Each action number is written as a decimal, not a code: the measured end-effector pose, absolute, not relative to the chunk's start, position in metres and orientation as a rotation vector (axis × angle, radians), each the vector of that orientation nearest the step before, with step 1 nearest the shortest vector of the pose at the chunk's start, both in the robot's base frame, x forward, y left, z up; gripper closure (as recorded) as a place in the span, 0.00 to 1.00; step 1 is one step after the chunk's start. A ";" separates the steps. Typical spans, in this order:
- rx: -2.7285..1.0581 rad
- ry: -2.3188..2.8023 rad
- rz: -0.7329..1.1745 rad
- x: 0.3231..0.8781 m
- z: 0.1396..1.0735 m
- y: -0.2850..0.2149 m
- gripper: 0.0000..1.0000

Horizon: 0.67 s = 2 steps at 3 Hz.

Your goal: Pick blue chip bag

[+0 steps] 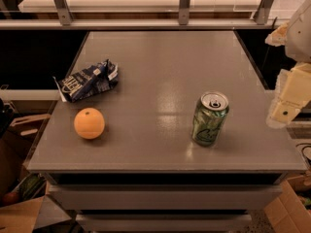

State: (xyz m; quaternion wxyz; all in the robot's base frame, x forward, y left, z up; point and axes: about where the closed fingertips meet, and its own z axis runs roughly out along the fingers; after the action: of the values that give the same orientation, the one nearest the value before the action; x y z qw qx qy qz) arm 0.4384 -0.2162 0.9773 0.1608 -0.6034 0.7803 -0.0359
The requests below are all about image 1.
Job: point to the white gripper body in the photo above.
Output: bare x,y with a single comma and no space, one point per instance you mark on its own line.
300,38

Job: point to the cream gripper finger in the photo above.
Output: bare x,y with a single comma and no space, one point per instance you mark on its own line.
292,93
278,37

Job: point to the blue chip bag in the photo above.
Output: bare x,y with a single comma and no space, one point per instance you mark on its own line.
90,81

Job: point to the green soda can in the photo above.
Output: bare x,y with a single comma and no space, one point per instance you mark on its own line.
209,117

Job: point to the cardboard box right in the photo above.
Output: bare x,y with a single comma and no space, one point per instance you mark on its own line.
287,213

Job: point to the cardboard box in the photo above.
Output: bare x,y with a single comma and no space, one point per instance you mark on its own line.
287,213
16,143

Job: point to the grey drawer cabinet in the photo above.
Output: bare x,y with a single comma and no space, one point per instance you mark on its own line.
145,173

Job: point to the orange fruit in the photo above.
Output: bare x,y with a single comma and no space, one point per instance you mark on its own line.
89,123

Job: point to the green object in box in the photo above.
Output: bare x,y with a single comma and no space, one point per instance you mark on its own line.
30,186

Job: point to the cardboard box left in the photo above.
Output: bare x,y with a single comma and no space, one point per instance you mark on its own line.
16,143

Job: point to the red fruit in box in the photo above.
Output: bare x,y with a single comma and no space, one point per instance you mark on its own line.
10,198

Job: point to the metal window railing frame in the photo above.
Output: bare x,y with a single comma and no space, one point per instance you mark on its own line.
145,14

